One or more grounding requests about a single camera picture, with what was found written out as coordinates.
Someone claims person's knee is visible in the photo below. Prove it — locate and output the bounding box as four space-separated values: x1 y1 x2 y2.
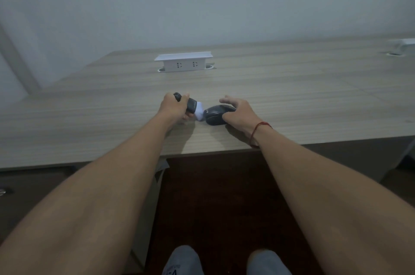
162 245 205 275
247 250 293 275

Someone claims black computer mouse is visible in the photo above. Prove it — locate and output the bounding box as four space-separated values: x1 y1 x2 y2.
203 104 237 126

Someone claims person's left knee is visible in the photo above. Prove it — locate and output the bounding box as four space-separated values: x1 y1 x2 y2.
162 245 205 275

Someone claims person's right forearm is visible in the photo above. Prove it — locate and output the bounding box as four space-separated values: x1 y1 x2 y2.
250 122 415 275

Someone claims black brush with white head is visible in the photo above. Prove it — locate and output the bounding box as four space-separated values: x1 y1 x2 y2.
173 92 207 122

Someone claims red string bracelet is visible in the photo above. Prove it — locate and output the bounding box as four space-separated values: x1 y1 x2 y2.
249 121 273 149

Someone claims person's right knee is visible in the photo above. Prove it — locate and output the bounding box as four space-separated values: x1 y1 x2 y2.
247 250 293 275

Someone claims person's right hand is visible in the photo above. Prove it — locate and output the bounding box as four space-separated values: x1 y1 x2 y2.
219 95 262 135

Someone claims white desktop socket box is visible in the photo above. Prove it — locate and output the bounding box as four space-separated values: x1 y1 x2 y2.
387 38 415 57
154 51 214 73

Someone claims person's left hand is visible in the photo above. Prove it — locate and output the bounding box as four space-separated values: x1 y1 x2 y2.
158 92 195 123

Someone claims person's left forearm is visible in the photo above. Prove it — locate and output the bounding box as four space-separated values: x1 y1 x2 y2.
0 111 182 275

